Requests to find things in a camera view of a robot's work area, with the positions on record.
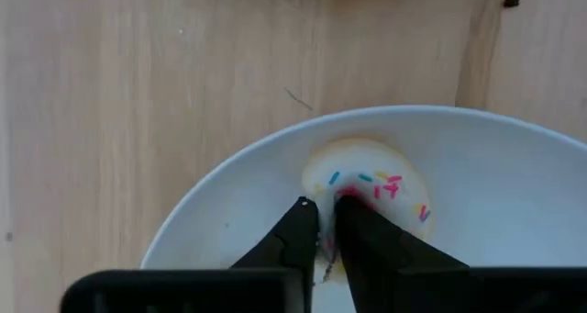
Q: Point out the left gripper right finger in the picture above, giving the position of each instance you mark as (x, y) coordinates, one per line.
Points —
(385, 262)

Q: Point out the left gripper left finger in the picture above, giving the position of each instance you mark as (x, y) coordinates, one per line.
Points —
(289, 239)

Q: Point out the white frosted sprinkled donut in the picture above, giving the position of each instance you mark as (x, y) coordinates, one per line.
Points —
(367, 161)

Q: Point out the white round plate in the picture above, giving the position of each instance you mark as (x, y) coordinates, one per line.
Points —
(481, 189)

